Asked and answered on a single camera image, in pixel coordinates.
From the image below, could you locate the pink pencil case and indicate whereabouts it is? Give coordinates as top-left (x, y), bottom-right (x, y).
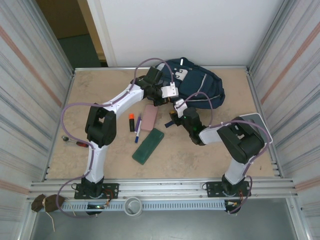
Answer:
top-left (140, 104), bottom-right (159, 132)

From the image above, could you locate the orange black highlighter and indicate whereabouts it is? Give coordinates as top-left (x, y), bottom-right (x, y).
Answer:
top-left (128, 113), bottom-right (136, 133)

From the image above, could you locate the navy blue backpack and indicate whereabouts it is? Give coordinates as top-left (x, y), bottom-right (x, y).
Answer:
top-left (146, 57), bottom-right (226, 129)

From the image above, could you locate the green pencil case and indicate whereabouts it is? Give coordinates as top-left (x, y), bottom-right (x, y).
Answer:
top-left (131, 127), bottom-right (165, 166)

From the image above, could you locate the white pen blue cap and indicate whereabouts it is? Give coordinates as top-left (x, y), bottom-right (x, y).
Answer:
top-left (134, 119), bottom-right (143, 144)

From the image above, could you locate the aluminium table edge bar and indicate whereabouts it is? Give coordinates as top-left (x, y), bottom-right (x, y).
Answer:
top-left (73, 65), bottom-right (248, 72)

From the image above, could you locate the white grey box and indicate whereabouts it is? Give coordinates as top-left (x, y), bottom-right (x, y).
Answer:
top-left (238, 112), bottom-right (273, 145)

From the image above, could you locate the small electronics board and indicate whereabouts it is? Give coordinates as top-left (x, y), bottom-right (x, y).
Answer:
top-left (86, 203), bottom-right (111, 210)
top-left (224, 199), bottom-right (243, 208)

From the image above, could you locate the brown wooden door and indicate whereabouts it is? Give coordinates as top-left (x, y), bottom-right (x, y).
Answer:
top-left (36, 0), bottom-right (90, 40)

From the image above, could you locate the brown cloth bundle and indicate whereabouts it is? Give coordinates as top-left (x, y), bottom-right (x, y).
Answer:
top-left (31, 193), bottom-right (66, 213)

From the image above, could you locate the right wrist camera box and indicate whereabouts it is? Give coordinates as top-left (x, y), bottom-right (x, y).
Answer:
top-left (173, 98), bottom-right (188, 117)

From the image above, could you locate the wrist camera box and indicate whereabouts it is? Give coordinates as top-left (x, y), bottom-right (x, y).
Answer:
top-left (160, 82), bottom-right (180, 99)
top-left (173, 98), bottom-right (188, 117)

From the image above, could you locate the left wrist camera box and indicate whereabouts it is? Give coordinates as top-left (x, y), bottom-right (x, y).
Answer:
top-left (160, 82), bottom-right (180, 99)

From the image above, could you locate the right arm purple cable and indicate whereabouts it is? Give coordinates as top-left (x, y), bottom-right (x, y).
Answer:
top-left (177, 91), bottom-right (273, 215)

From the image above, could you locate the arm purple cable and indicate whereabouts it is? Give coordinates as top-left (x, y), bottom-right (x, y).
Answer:
top-left (177, 91), bottom-right (273, 215)
top-left (56, 57), bottom-right (176, 221)

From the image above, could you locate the aluminium mounting rail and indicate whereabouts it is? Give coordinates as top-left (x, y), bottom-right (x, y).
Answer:
top-left (29, 177), bottom-right (300, 200)

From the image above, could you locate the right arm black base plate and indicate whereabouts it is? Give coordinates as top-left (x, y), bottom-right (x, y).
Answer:
top-left (204, 180), bottom-right (252, 198)

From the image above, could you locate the slotted grey cable duct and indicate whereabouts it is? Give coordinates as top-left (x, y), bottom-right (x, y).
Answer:
top-left (61, 201), bottom-right (227, 212)

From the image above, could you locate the red handled screwdriver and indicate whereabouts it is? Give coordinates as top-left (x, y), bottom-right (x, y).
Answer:
top-left (61, 135), bottom-right (90, 148)

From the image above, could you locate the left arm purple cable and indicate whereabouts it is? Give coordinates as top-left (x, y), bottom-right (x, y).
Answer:
top-left (56, 57), bottom-right (176, 221)

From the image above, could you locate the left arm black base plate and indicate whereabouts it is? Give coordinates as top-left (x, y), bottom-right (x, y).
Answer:
top-left (74, 183), bottom-right (120, 200)

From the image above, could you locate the white pipe ring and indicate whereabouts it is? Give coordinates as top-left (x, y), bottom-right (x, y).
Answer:
top-left (124, 196), bottom-right (143, 216)

